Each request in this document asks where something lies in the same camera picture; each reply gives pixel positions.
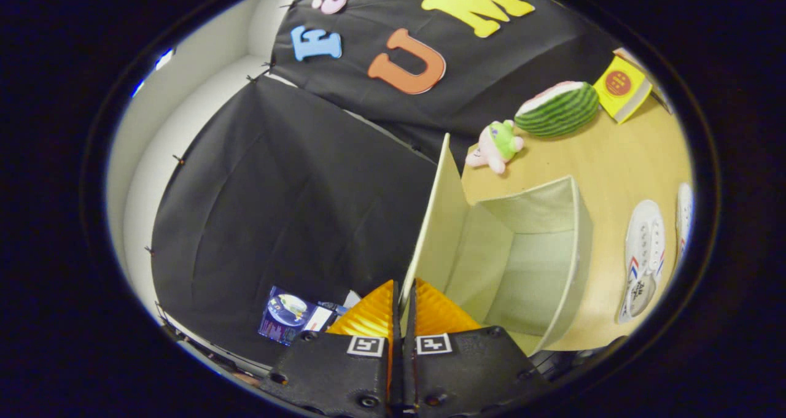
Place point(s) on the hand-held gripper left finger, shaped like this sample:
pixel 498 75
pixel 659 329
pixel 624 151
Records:
pixel 334 375

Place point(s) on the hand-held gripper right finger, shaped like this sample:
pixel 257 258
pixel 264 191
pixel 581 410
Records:
pixel 473 372

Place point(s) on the pale green storage box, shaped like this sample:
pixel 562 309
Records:
pixel 522 264

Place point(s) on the white canvas shoe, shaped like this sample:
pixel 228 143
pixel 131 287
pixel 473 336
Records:
pixel 642 252
pixel 685 218

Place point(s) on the white plastic object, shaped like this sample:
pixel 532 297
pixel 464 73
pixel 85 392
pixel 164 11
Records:
pixel 351 300

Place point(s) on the blue printed package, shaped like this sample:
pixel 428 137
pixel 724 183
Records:
pixel 288 313

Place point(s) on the pink and green plush toy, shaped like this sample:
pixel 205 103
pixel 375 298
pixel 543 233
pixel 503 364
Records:
pixel 494 148

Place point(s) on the watermelon slice plush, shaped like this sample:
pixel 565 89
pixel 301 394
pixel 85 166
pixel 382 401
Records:
pixel 559 110

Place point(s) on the yellow book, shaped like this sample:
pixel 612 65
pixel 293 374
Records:
pixel 621 89

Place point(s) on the stack of beige books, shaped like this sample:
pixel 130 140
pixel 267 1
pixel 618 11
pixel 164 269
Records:
pixel 645 68

